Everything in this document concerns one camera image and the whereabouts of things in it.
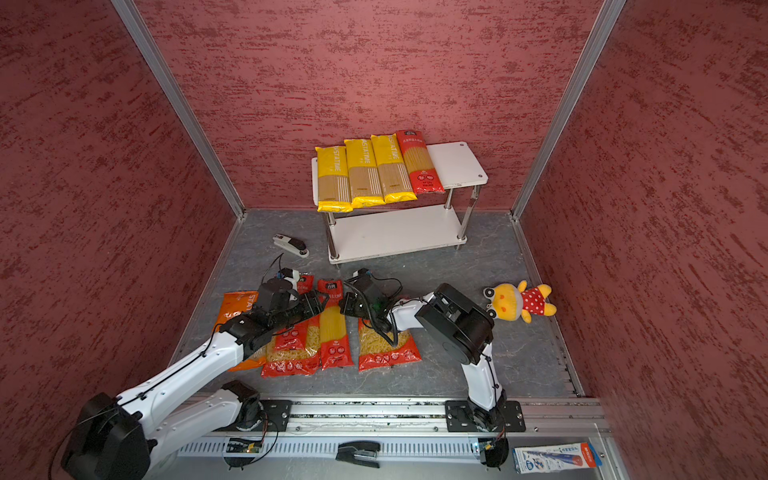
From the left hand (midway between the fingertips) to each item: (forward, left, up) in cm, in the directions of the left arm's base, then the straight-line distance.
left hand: (322, 305), depth 83 cm
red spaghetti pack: (-10, -4, -7) cm, 13 cm away
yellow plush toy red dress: (+3, -56, -3) cm, 56 cm away
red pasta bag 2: (-11, -15, -7) cm, 20 cm away
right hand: (+2, -2, -8) cm, 9 cm away
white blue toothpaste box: (-34, -58, -8) cm, 68 cm away
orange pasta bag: (+3, +29, -6) cm, 30 cm away
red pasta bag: (-12, +6, -5) cm, 14 cm away
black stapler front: (-34, -13, -8) cm, 37 cm away
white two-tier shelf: (+33, -27, -4) cm, 43 cm away
